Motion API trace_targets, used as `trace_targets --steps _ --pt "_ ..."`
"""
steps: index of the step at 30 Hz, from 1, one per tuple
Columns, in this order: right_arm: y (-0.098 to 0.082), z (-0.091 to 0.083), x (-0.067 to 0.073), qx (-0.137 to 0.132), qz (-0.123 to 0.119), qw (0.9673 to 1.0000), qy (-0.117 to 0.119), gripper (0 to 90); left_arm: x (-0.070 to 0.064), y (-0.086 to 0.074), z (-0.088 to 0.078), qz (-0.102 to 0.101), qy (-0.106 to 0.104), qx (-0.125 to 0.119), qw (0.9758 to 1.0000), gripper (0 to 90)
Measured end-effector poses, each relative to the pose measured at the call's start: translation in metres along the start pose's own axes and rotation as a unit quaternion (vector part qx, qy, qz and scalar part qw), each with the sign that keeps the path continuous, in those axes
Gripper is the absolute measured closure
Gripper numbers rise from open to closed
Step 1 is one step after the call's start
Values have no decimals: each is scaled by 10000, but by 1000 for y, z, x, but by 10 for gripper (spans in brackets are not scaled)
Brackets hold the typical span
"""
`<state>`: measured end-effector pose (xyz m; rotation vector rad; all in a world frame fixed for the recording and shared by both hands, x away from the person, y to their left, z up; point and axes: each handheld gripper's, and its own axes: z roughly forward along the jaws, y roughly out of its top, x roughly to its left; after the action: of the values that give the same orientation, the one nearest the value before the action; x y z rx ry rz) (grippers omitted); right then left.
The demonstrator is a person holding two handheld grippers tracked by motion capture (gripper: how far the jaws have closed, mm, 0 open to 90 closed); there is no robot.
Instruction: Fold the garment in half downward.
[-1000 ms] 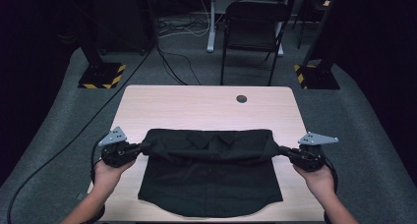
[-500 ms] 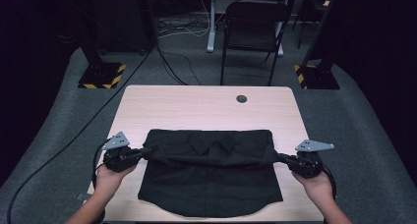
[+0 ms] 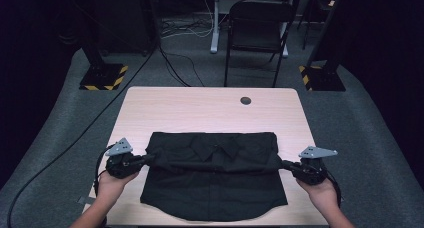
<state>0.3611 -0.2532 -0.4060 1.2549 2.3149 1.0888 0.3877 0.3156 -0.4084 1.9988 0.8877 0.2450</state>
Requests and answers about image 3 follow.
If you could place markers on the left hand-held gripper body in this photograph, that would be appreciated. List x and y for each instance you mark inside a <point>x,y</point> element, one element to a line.
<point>120,166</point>

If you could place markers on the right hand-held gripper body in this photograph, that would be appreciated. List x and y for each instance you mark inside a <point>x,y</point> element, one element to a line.
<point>313,173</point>

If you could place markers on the black button-up shirt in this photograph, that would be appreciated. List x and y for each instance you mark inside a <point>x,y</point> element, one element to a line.
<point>213,188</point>

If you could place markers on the person's left hand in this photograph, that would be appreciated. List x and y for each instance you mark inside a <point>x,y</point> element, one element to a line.
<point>110,188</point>

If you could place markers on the person's right hand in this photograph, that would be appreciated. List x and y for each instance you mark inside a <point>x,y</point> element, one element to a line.
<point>321,196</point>

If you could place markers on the grey tape piece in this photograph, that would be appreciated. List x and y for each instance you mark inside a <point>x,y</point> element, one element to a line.
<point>86,200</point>

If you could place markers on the round grey table grommet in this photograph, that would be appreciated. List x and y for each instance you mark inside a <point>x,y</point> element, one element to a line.
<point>245,100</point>

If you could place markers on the black stand with striped base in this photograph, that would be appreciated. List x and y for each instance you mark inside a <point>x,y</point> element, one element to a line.
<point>325,79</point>
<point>101,76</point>

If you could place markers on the black folding chair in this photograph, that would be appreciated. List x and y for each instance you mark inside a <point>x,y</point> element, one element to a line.
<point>256,13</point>

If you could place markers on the white desk frame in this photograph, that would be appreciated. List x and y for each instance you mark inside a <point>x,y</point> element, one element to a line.
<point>215,38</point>

